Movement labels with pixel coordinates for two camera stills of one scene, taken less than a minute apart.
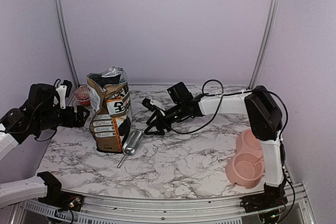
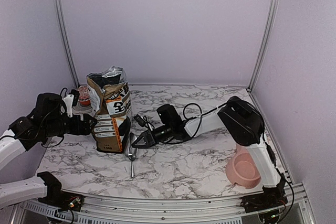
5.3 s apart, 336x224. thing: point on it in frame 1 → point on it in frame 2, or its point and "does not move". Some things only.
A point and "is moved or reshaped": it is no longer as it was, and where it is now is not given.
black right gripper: x=160 y=119 → x=148 y=138
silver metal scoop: x=132 y=145 is moved or reshaped
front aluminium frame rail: x=293 y=210 does not move
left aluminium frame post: x=60 y=28 does not move
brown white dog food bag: x=109 y=98 does not move
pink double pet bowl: x=245 y=167 does not move
